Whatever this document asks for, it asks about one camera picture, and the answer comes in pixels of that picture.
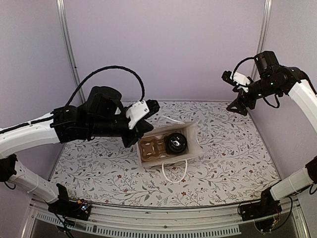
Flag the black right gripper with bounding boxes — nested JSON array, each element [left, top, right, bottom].
[[226, 75, 282, 116]]

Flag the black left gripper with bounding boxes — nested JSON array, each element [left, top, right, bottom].
[[88, 107, 154, 148]]

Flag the brown pulp cup carrier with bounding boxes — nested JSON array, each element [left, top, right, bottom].
[[138, 136, 167, 162]]

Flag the kraft paper takeout bag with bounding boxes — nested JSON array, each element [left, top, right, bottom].
[[136, 116, 206, 184]]

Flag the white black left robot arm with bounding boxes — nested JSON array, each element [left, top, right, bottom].
[[0, 86, 159, 221]]

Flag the floral patterned table mat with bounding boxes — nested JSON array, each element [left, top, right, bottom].
[[51, 102, 280, 207]]

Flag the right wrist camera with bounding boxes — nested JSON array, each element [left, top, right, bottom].
[[221, 71, 253, 93]]

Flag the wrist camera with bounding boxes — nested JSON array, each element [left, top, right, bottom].
[[221, 71, 253, 93], [125, 100, 160, 130]]

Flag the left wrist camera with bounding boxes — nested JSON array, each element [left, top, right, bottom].
[[125, 100, 160, 130]]

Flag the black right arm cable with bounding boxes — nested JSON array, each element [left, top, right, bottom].
[[231, 57, 280, 109]]

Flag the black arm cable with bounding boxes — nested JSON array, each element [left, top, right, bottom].
[[65, 65, 146, 107], [231, 57, 280, 109]]

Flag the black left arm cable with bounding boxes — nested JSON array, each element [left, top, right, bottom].
[[65, 65, 146, 107]]

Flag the right aluminium frame post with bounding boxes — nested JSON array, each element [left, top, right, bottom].
[[250, 0, 272, 77]]

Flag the aluminium frame post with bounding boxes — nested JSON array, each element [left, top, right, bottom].
[[55, 0, 86, 102], [250, 0, 272, 77]]

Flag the front aluminium rail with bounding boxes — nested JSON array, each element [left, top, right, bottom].
[[22, 198, 312, 238]]

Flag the left aluminium frame post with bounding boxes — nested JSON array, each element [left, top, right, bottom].
[[55, 0, 86, 102]]

